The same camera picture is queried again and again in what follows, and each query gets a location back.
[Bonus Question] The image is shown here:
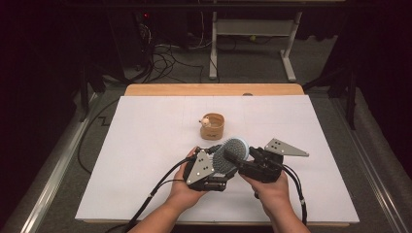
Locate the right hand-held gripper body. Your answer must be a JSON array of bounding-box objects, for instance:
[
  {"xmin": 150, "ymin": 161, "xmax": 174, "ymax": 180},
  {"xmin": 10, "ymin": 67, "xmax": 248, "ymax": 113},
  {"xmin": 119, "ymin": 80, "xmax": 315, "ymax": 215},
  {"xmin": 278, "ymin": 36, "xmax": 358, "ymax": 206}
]
[{"xmin": 239, "ymin": 138, "xmax": 310, "ymax": 184}]

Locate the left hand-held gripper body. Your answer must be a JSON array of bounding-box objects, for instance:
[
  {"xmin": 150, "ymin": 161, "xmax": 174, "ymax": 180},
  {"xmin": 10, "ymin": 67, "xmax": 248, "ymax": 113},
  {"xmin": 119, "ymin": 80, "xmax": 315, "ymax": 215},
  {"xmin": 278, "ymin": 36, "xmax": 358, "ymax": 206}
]
[{"xmin": 183, "ymin": 147, "xmax": 231, "ymax": 192}]

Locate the light blue hairbrush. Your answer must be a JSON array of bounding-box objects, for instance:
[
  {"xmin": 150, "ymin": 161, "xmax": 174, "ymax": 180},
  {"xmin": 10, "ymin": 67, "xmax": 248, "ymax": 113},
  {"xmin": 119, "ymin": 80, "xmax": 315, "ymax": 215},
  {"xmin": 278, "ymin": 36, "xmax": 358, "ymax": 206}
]
[{"xmin": 212, "ymin": 136, "xmax": 251, "ymax": 175}]

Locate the person's right hand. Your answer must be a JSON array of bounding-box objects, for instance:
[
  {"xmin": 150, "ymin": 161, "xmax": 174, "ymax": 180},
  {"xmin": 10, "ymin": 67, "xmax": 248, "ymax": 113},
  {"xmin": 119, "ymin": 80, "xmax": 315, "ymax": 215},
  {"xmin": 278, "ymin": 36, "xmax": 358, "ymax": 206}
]
[{"xmin": 239, "ymin": 170, "xmax": 292, "ymax": 218}]

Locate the person's left hand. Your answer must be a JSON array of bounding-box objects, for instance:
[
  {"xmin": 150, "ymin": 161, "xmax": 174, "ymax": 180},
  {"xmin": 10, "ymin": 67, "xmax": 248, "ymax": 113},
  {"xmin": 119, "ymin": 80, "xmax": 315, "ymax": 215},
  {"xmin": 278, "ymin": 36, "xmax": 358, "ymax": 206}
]
[{"xmin": 166, "ymin": 146, "xmax": 209, "ymax": 210}]

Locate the wooden cup with figurine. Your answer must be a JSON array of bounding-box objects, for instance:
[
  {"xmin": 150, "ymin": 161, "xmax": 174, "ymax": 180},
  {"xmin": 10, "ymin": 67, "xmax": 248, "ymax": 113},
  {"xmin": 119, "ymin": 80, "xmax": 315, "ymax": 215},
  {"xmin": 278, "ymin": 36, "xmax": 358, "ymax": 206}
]
[{"xmin": 198, "ymin": 112, "xmax": 225, "ymax": 141}]

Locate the white table sheet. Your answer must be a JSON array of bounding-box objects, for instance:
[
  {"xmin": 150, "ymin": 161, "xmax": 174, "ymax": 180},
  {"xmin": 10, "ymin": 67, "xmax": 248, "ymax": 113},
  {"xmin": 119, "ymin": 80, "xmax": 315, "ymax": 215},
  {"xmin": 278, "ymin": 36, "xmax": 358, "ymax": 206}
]
[{"xmin": 75, "ymin": 94, "xmax": 361, "ymax": 224}]

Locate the black stand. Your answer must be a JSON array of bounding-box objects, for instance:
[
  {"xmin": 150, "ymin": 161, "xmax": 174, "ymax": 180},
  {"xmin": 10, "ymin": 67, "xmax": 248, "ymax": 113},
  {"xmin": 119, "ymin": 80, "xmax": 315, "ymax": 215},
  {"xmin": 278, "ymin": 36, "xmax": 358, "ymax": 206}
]
[
  {"xmin": 79, "ymin": 64, "xmax": 106, "ymax": 122},
  {"xmin": 302, "ymin": 64, "xmax": 358, "ymax": 130}
]

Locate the white metal stand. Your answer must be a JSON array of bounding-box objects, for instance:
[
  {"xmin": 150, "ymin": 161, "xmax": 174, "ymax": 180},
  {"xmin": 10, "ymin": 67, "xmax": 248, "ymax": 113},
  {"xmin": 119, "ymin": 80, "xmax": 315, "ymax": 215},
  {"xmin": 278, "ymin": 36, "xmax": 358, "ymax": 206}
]
[{"xmin": 208, "ymin": 0, "xmax": 297, "ymax": 83}]

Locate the dark equipment with red light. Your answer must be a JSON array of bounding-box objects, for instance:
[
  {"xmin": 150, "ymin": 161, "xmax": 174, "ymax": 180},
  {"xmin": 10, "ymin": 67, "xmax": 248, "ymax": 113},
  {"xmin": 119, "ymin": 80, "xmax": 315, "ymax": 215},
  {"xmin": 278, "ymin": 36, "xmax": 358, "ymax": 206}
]
[{"xmin": 108, "ymin": 9, "xmax": 156, "ymax": 72}]

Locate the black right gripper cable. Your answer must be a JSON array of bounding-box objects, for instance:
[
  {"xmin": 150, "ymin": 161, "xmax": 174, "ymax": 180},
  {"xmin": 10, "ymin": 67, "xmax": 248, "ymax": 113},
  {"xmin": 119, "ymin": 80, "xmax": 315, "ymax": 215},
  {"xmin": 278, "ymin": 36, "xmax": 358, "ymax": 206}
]
[{"xmin": 281, "ymin": 164, "xmax": 309, "ymax": 226}]

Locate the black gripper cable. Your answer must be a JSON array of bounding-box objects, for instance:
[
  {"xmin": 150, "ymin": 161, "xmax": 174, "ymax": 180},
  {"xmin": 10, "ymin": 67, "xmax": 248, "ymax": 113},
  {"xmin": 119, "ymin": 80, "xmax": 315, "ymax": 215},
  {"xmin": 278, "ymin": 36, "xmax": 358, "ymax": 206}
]
[
  {"xmin": 105, "ymin": 155, "xmax": 197, "ymax": 233},
  {"xmin": 281, "ymin": 164, "xmax": 309, "ymax": 226}
]

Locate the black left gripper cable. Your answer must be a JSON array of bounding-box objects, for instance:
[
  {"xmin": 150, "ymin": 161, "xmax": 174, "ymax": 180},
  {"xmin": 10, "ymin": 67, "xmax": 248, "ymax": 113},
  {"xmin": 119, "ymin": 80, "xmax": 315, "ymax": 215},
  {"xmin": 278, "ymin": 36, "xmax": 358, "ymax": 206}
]
[{"xmin": 105, "ymin": 155, "xmax": 197, "ymax": 233}]

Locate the aluminium floor rail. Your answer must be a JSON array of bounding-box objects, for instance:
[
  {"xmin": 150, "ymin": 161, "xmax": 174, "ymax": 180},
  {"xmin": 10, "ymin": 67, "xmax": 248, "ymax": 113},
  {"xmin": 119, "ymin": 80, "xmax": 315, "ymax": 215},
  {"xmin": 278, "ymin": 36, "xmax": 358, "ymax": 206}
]
[
  {"xmin": 329, "ymin": 96, "xmax": 412, "ymax": 233},
  {"xmin": 9, "ymin": 91, "xmax": 101, "ymax": 233}
]

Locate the tangle of floor cables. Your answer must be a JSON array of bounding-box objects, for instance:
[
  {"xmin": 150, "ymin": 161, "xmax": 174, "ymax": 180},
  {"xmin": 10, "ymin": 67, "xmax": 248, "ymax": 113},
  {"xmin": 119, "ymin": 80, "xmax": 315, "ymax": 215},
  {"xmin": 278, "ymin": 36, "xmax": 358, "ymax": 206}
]
[{"xmin": 135, "ymin": 13, "xmax": 215, "ymax": 83}]

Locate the black floor cable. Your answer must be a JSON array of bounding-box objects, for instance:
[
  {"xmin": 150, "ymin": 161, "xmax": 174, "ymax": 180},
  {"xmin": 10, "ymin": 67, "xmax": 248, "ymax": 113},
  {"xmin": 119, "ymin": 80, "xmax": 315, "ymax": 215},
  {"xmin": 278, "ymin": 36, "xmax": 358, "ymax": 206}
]
[{"xmin": 77, "ymin": 98, "xmax": 120, "ymax": 176}]

